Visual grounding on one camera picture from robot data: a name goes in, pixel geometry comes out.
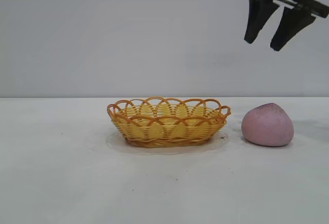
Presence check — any pink peach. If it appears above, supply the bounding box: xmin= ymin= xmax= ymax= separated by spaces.
xmin=241 ymin=102 xmax=295 ymax=147

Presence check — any yellow woven wicker basket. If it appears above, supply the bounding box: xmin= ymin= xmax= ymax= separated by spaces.
xmin=106 ymin=96 xmax=231 ymax=148

